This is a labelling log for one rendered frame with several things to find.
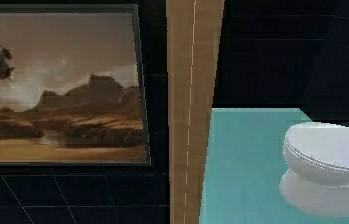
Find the white toilet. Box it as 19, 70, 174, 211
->
278, 121, 349, 218

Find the brown wooden door frame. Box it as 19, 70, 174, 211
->
165, 0, 226, 224

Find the framed brown landscape picture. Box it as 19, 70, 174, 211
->
0, 3, 152, 167

